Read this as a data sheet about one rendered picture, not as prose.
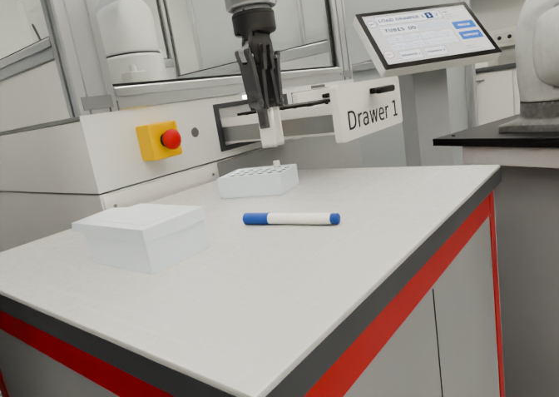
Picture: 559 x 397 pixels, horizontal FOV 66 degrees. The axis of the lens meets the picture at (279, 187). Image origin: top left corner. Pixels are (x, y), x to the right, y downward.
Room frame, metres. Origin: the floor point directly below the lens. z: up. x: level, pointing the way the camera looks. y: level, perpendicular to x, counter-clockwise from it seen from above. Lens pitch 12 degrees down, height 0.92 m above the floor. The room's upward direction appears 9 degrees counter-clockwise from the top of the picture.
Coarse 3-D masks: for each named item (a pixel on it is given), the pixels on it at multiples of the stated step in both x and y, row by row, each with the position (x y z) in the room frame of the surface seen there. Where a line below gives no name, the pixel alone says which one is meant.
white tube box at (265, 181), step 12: (252, 168) 0.83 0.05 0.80; (264, 168) 0.82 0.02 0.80; (288, 168) 0.76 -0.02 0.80; (228, 180) 0.76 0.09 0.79; (240, 180) 0.75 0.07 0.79; (252, 180) 0.74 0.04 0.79; (264, 180) 0.73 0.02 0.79; (276, 180) 0.72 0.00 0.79; (288, 180) 0.75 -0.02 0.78; (228, 192) 0.76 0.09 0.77; (240, 192) 0.75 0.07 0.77; (252, 192) 0.74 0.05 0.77; (264, 192) 0.73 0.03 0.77; (276, 192) 0.72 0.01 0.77
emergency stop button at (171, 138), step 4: (168, 132) 0.85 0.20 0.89; (172, 132) 0.85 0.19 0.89; (176, 132) 0.86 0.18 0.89; (164, 136) 0.84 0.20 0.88; (168, 136) 0.84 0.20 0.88; (172, 136) 0.85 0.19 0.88; (176, 136) 0.86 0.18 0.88; (180, 136) 0.86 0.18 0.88; (164, 140) 0.84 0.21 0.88; (168, 140) 0.84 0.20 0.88; (172, 140) 0.85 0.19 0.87; (176, 140) 0.86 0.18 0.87; (180, 140) 0.86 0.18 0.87; (164, 144) 0.85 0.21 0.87; (168, 144) 0.84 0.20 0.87; (172, 144) 0.85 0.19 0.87; (176, 144) 0.85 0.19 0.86; (180, 144) 0.86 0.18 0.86; (168, 148) 0.85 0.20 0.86; (172, 148) 0.85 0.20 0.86
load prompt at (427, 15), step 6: (414, 12) 1.87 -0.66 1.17; (420, 12) 1.88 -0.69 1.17; (426, 12) 1.88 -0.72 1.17; (432, 12) 1.88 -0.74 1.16; (438, 12) 1.89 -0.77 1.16; (378, 18) 1.83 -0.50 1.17; (384, 18) 1.83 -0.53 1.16; (390, 18) 1.84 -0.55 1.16; (396, 18) 1.84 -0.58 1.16; (402, 18) 1.84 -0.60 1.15; (408, 18) 1.85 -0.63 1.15; (414, 18) 1.85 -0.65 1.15; (420, 18) 1.85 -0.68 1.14; (426, 18) 1.86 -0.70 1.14; (432, 18) 1.86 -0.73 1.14; (378, 24) 1.81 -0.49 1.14; (384, 24) 1.81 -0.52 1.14; (390, 24) 1.81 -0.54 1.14
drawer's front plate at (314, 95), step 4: (324, 88) 1.39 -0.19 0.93; (328, 88) 1.41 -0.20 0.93; (296, 92) 1.28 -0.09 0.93; (300, 92) 1.29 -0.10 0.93; (304, 92) 1.30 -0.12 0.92; (308, 92) 1.32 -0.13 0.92; (312, 92) 1.34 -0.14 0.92; (316, 92) 1.35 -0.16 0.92; (320, 92) 1.37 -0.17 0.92; (324, 92) 1.39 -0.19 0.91; (328, 92) 1.40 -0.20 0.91; (292, 96) 1.28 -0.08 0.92; (296, 96) 1.27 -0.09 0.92; (300, 96) 1.29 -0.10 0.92; (304, 96) 1.30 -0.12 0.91; (308, 96) 1.32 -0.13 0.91; (312, 96) 1.33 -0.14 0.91; (316, 96) 1.35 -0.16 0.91; (320, 96) 1.37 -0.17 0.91; (296, 100) 1.27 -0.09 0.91; (300, 100) 1.28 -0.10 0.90; (304, 100) 1.30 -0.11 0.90; (308, 100) 1.31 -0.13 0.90; (312, 100) 1.33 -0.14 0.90; (316, 100) 1.35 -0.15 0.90
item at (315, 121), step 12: (300, 108) 0.91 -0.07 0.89; (312, 108) 0.89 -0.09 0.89; (324, 108) 0.87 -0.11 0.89; (228, 120) 1.04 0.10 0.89; (240, 120) 1.02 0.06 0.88; (252, 120) 0.99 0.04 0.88; (288, 120) 0.93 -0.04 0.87; (300, 120) 0.91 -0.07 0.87; (312, 120) 0.89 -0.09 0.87; (324, 120) 0.87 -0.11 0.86; (228, 132) 1.04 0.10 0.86; (240, 132) 1.02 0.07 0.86; (252, 132) 0.99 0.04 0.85; (288, 132) 0.93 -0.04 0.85; (300, 132) 0.91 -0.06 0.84; (312, 132) 0.89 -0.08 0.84; (324, 132) 0.87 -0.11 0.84
